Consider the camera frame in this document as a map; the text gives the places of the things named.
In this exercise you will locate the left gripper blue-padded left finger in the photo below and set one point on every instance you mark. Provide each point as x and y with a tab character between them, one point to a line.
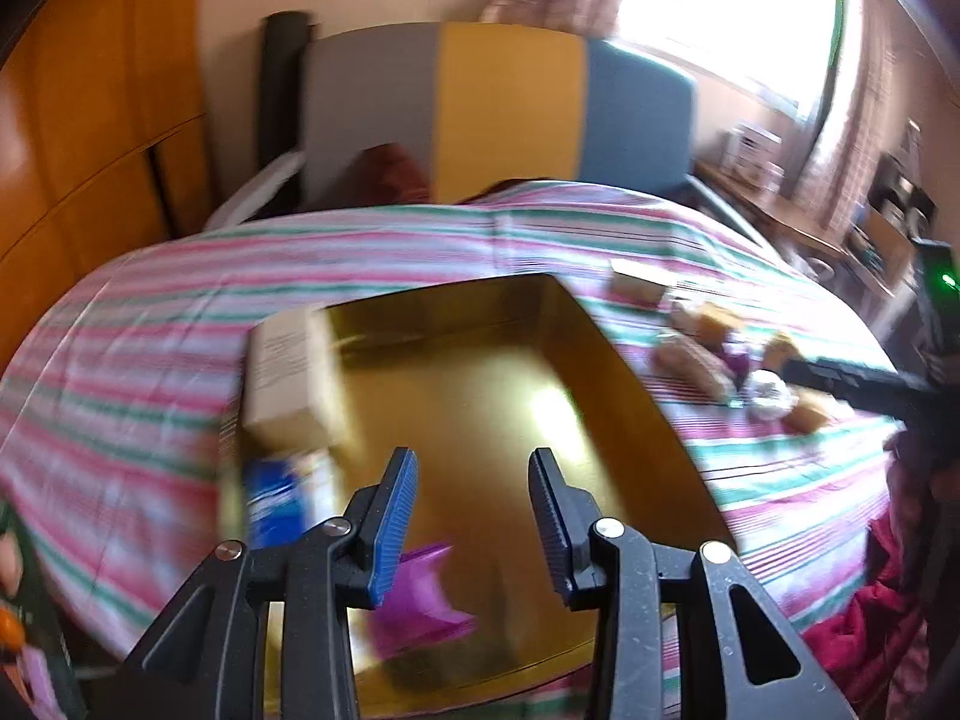
384	513

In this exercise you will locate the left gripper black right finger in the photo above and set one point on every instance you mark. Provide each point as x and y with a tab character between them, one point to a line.
563	515

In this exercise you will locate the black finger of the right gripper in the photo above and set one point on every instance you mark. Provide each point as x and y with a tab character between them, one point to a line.
889	393

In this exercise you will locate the purple foil packet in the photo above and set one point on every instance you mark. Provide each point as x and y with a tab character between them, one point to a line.
416	612

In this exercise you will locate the blue white tissue pack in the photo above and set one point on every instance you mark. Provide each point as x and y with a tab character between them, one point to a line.
287	495

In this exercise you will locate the white ball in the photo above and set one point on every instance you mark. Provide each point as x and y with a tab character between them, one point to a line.
767	396

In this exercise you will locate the white cardboard box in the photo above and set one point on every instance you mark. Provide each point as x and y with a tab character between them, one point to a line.
293	388

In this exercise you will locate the green-edged cracker snack packet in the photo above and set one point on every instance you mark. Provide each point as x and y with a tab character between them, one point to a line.
686	359

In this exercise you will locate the yellow sponge cake block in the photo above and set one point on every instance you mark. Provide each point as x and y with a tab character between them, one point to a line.
716	325

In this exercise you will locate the green white small carton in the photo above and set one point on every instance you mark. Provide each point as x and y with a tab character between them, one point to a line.
640	288

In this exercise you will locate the yellow knitted face toy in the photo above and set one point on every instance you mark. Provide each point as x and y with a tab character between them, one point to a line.
778	350

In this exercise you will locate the purple snack wrapper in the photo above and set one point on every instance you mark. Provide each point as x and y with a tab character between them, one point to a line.
740	357

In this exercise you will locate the white knotted cloth bundle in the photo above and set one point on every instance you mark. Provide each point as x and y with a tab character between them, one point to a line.
684	316

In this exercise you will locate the gold metal tin tray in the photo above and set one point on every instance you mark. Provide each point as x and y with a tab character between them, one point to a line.
473	377

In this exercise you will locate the wooden side table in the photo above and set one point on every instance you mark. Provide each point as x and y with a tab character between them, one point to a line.
776	215

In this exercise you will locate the red garment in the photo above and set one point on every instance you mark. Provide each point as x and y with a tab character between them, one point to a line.
875	650

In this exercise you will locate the white blue product box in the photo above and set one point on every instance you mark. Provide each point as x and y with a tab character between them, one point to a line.
748	153

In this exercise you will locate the striped pink green bedsheet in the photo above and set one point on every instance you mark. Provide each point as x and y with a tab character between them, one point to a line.
112	406

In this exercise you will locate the dark red cushion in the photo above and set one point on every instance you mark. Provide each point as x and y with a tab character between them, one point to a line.
387	174

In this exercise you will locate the white chair armrest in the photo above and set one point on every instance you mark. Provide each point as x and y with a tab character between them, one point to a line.
256	193

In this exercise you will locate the grey yellow blue chair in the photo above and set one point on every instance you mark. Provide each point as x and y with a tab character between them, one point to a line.
480	106

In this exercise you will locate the wooden wardrobe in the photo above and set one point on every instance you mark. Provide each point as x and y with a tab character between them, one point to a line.
103	145

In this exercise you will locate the black rolled mat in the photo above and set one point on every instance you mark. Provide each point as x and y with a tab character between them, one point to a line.
284	38

